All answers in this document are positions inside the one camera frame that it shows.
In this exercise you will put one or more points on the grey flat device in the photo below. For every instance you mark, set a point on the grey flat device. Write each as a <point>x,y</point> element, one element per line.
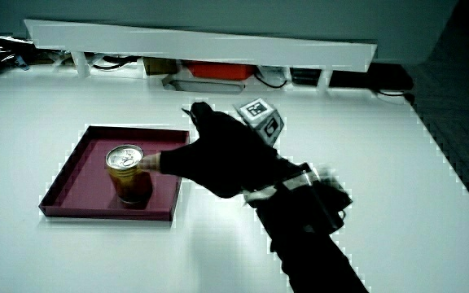
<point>208,86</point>

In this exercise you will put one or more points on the gold red bull can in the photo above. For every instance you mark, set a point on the gold red bull can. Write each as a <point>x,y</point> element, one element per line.
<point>130,185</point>

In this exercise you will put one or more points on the large black box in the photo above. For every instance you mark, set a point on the large black box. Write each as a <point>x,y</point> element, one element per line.
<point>385,77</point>

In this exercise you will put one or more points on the brown cardboard box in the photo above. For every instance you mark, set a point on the brown cardboard box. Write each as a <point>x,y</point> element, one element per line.
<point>159,66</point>

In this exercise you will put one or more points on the orange box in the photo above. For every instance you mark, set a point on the orange box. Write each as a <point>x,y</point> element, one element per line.
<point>220,70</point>

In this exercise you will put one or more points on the white shelf board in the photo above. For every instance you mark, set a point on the white shelf board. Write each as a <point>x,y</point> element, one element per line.
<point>202,45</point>

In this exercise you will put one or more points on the small black box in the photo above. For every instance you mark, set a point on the small black box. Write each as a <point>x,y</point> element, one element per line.
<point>305,76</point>

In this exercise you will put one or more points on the maroon square plate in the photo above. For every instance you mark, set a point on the maroon square plate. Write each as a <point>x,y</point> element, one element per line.
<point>84,191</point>

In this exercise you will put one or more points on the white adapter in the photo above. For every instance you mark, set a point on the white adapter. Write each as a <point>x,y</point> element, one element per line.
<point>274,73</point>

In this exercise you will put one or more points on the person's right hand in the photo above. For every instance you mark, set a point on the person's right hand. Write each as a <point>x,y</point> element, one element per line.
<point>226,163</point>

